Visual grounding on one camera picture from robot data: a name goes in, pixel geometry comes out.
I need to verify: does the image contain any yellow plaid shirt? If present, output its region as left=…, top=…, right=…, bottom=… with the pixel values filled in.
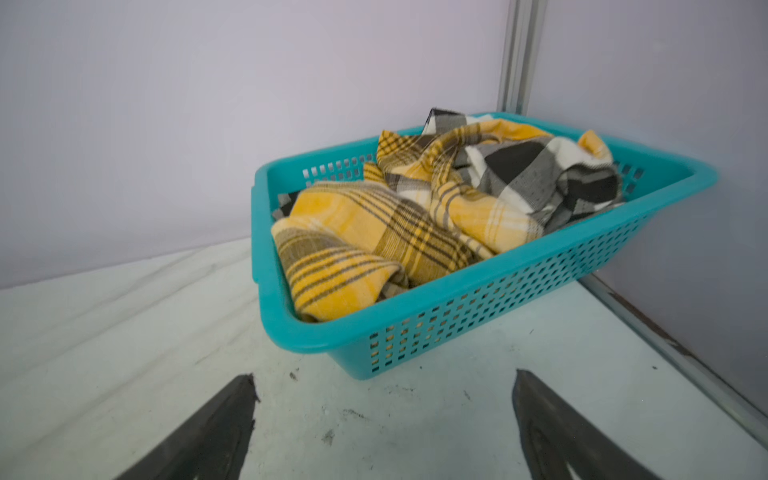
left=271, top=109, right=623, bottom=322

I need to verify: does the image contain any aluminium frame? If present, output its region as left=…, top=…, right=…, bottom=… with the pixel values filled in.
left=498, top=1, right=767, bottom=442

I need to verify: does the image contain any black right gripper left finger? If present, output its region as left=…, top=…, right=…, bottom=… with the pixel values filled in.
left=119, top=374, right=260, bottom=479

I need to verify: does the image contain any teal plastic basket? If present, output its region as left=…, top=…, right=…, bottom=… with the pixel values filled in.
left=251, top=113, right=717, bottom=379

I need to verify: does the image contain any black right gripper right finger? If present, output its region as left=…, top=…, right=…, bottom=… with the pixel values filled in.
left=511, top=369, right=658, bottom=480

